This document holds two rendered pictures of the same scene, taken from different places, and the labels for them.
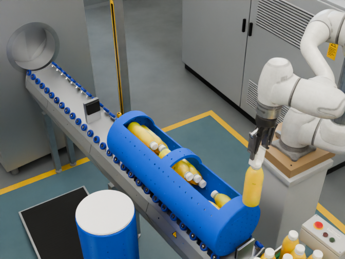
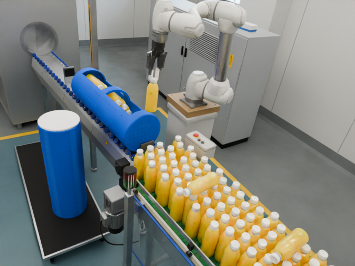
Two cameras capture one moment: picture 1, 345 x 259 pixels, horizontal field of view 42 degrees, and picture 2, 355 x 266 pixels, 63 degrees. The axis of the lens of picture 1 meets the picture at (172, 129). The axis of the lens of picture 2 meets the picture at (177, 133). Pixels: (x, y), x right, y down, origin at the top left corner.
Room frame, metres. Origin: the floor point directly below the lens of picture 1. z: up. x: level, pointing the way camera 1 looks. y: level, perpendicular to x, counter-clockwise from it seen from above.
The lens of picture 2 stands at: (-0.35, -0.36, 2.16)
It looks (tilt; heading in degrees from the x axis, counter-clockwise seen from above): 33 degrees down; 355
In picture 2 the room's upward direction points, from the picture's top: 8 degrees clockwise
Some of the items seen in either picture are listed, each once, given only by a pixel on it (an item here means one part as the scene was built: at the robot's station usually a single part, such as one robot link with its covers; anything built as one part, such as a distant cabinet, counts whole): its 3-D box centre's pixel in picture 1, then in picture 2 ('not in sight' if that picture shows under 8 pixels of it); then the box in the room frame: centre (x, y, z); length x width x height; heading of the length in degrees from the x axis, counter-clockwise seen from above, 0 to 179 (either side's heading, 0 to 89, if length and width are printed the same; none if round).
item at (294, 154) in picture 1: (291, 141); (192, 98); (1.86, -0.65, 1.08); 0.22 x 0.18 x 0.06; 35
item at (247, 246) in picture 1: (243, 252); (146, 149); (1.21, -0.31, 0.99); 0.10 x 0.02 x 0.12; 128
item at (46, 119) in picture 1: (52, 143); (46, 108); (2.78, 0.98, 0.31); 0.06 x 0.06 x 0.63; 38
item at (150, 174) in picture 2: not in sight; (150, 177); (0.93, -0.36, 1.00); 0.07 x 0.07 x 0.19
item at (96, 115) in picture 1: (93, 111); (69, 75); (2.26, 0.50, 1.00); 0.10 x 0.04 x 0.15; 128
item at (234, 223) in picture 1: (176, 176); (112, 105); (1.59, -0.02, 1.09); 0.88 x 0.28 x 0.28; 38
